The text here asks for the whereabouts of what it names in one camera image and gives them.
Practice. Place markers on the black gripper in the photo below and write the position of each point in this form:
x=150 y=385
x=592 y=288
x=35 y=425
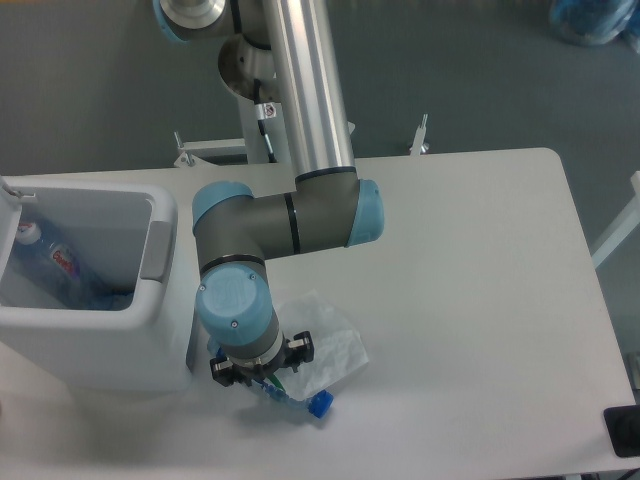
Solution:
x=285 y=353

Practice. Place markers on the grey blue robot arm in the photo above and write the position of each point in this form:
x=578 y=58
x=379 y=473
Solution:
x=279 y=57

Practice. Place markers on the white trash can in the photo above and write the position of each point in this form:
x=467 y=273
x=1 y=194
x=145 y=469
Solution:
x=128 y=234

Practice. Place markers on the clear bottle in trash can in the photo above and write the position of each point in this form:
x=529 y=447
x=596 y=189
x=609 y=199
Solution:
x=49 y=260

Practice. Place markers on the blue label plastic bottle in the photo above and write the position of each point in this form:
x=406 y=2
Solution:
x=317 y=405

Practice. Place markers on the black device at table edge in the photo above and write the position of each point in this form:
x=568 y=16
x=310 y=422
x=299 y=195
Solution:
x=622 y=424

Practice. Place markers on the blue plastic bag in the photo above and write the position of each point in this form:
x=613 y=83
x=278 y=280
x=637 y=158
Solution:
x=590 y=23

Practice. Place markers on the white pedestal base frame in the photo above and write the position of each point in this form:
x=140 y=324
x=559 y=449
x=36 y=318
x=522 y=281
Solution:
x=193 y=153

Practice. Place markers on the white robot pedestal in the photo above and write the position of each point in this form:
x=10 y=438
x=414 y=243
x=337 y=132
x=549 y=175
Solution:
x=264 y=131

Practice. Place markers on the white frame bar right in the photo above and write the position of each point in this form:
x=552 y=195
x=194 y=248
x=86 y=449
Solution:
x=619 y=229

